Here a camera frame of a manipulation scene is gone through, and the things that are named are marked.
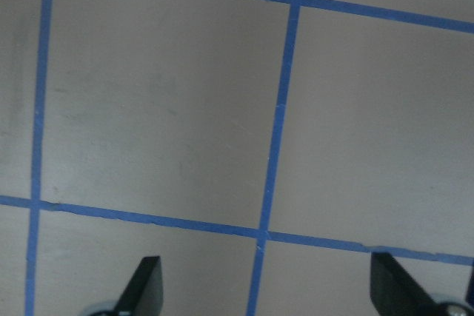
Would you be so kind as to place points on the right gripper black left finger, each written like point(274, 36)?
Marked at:
point(144, 294)

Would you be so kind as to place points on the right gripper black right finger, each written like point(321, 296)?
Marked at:
point(393, 291)

